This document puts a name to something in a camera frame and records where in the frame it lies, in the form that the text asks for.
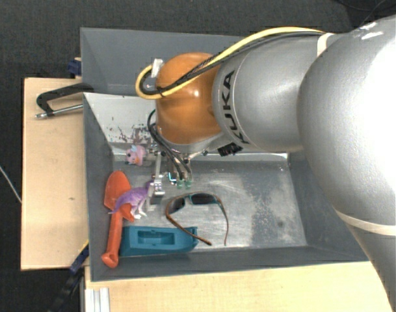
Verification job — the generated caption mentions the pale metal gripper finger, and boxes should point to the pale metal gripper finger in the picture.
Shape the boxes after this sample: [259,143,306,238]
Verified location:
[148,183,159,207]
[156,181,166,206]

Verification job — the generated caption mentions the purple toy animal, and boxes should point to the purple toy animal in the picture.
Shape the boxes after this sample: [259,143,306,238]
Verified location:
[107,181,153,220]

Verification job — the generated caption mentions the pink toy animal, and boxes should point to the pink toy animal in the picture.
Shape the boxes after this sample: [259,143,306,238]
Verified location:
[124,144,148,167]

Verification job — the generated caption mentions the orange toy shovel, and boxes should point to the orange toy shovel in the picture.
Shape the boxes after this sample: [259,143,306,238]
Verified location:
[101,170,135,269]

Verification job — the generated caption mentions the brown sunglasses with dark lenses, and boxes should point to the brown sunglasses with dark lenses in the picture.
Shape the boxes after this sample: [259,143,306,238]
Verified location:
[165,192,230,247]

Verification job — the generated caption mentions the teal plastic box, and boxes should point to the teal plastic box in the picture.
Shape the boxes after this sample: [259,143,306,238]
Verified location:
[118,225,199,257]

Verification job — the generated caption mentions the grey metal bin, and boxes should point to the grey metal bin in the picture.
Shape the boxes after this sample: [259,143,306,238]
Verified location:
[79,27,369,283]

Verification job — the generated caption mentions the pale wood flat board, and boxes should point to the pale wood flat board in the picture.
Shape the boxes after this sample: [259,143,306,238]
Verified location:
[20,77,90,271]

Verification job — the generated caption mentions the black cylinder on white bracket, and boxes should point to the black cylinder on white bracket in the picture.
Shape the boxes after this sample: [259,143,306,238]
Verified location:
[188,142,244,159]

